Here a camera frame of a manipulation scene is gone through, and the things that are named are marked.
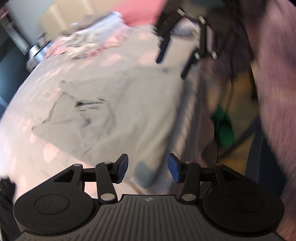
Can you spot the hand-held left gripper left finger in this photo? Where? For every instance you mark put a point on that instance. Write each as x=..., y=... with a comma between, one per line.
x=122, y=168

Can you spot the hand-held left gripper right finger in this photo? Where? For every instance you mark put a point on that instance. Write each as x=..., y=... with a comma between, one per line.
x=173, y=168

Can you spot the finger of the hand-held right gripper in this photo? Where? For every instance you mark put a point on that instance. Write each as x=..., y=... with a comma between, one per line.
x=203, y=37
x=164, y=46

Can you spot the grey t-shirt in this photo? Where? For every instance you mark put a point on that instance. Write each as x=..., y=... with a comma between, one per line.
x=92, y=120

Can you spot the person's right forearm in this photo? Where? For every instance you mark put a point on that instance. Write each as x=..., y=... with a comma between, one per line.
x=266, y=27

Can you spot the stack of folded clothes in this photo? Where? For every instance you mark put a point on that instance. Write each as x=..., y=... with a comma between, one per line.
x=87, y=39

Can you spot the coral pink pillow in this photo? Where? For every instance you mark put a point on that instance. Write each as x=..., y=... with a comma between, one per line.
x=138, y=11

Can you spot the green slipper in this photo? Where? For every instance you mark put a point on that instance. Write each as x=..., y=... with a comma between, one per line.
x=224, y=129

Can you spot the navy blue chair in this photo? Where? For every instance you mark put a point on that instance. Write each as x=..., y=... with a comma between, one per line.
x=261, y=162

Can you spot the beige padded headboard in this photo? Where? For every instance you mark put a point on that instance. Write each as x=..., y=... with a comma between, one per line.
x=64, y=16

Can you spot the grey pink-dotted bedsheet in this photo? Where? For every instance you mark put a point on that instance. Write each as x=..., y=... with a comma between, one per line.
x=46, y=78

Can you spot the black garment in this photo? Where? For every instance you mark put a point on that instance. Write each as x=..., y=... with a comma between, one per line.
x=7, y=192

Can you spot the white and dark nightstand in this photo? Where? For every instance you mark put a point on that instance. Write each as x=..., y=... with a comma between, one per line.
x=34, y=52

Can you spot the black sliding-door wardrobe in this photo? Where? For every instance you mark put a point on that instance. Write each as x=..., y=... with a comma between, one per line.
x=9, y=69

